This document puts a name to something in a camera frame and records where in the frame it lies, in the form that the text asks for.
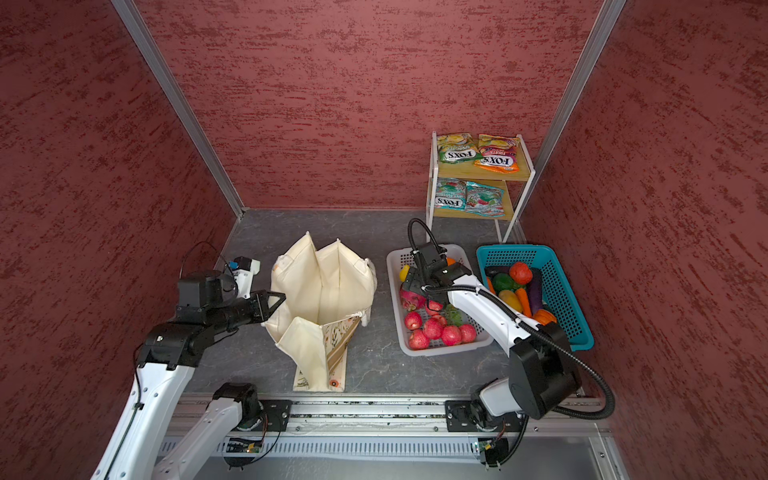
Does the yellow bell pepper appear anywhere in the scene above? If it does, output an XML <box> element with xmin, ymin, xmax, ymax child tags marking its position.
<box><xmin>498</xmin><ymin>290</ymin><xmax>523</xmax><ymax>313</ymax></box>

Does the small orange pumpkin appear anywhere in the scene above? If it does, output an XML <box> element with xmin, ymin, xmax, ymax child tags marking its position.
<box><xmin>533</xmin><ymin>309</ymin><xmax>557</xmax><ymax>325</ymax></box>

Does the red apple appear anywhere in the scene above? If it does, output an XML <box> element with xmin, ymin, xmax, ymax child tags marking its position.
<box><xmin>404</xmin><ymin>311</ymin><xmax>423</xmax><ymax>331</ymax></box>
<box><xmin>425</xmin><ymin>300</ymin><xmax>443</xmax><ymax>316</ymax></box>
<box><xmin>459</xmin><ymin>324</ymin><xmax>477</xmax><ymax>344</ymax></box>
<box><xmin>408</xmin><ymin>329</ymin><xmax>430</xmax><ymax>351</ymax></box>
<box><xmin>441</xmin><ymin>325</ymin><xmax>463</xmax><ymax>346</ymax></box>
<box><xmin>423</xmin><ymin>318</ymin><xmax>444</xmax><ymax>341</ymax></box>

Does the aluminium mounting rail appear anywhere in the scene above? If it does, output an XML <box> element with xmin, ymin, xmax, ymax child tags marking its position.
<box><xmin>122</xmin><ymin>393</ymin><xmax>613</xmax><ymax>439</ymax></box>

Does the green leafy sprig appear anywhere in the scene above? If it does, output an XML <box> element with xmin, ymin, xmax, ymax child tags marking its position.
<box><xmin>442</xmin><ymin>305</ymin><xmax>464</xmax><ymax>327</ymax></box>

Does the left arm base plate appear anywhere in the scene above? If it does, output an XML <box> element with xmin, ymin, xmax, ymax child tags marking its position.
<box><xmin>236</xmin><ymin>399</ymin><xmax>293</xmax><ymax>434</ymax></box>

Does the teal plastic basket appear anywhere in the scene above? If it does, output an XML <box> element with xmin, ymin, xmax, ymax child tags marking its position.
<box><xmin>476</xmin><ymin>244</ymin><xmax>594</xmax><ymax>351</ymax></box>

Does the red tomato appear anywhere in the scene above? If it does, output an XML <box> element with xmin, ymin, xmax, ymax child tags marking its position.
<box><xmin>509</xmin><ymin>262</ymin><xmax>533</xmax><ymax>286</ymax></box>

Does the white plastic basket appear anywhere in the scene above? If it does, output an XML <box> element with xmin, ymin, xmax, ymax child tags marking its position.
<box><xmin>386</xmin><ymin>247</ymin><xmax>493</xmax><ymax>357</ymax></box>

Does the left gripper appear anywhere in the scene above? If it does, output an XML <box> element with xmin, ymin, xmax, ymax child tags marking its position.
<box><xmin>208</xmin><ymin>289</ymin><xmax>287</xmax><ymax>334</ymax></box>

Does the orange carrot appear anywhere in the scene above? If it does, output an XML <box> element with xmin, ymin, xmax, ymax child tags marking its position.
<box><xmin>515</xmin><ymin>288</ymin><xmax>533</xmax><ymax>318</ymax></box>

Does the red-green Fox's candy bag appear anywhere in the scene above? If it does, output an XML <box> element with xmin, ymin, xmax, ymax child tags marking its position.
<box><xmin>465</xmin><ymin>182</ymin><xmax>505</xmax><ymax>218</ymax></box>

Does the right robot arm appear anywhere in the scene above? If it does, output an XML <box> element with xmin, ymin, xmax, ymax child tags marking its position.
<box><xmin>404</xmin><ymin>243</ymin><xmax>581</xmax><ymax>424</ymax></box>

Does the green Fox's candy bag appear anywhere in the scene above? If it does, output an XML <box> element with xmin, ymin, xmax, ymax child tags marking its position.
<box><xmin>437</xmin><ymin>133</ymin><xmax>482</xmax><ymax>164</ymax></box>

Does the white wooden two-tier shelf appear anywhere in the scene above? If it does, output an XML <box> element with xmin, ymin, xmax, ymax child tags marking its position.
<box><xmin>426</xmin><ymin>131</ymin><xmax>537</xmax><ymax>243</ymax></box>

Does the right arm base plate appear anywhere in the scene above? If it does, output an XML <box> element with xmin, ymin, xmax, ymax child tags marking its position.
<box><xmin>444</xmin><ymin>400</ymin><xmax>523</xmax><ymax>434</ymax></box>

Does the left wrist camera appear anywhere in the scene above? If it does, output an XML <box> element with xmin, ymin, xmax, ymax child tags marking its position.
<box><xmin>228</xmin><ymin>256</ymin><xmax>261</xmax><ymax>299</ymax></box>

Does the green bell pepper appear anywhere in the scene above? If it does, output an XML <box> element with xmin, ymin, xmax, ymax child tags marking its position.
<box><xmin>491</xmin><ymin>273</ymin><xmax>519</xmax><ymax>294</ymax></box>

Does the orange Fox's candy bag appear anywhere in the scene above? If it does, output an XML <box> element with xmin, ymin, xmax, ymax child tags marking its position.
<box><xmin>474</xmin><ymin>134</ymin><xmax>519</xmax><ymax>174</ymax></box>

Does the cream canvas tote bag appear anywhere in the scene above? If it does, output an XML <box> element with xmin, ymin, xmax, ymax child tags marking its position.
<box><xmin>266</xmin><ymin>233</ymin><xmax>377</xmax><ymax>392</ymax></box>

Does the black corrugated cable conduit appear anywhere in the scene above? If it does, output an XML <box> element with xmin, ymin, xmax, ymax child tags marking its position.
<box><xmin>407</xmin><ymin>217</ymin><xmax>617</xmax><ymax>420</ymax></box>

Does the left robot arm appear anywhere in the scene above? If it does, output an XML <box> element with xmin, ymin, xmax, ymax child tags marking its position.
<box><xmin>93</xmin><ymin>268</ymin><xmax>286</xmax><ymax>479</ymax></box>

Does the purple eggplant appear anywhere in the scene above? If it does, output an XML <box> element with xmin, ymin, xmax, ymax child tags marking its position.
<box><xmin>527</xmin><ymin>268</ymin><xmax>544</xmax><ymax>314</ymax></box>

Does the pink dragon fruit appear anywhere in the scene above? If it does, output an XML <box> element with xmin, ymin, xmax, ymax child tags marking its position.
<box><xmin>399</xmin><ymin>289</ymin><xmax>426</xmax><ymax>312</ymax></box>

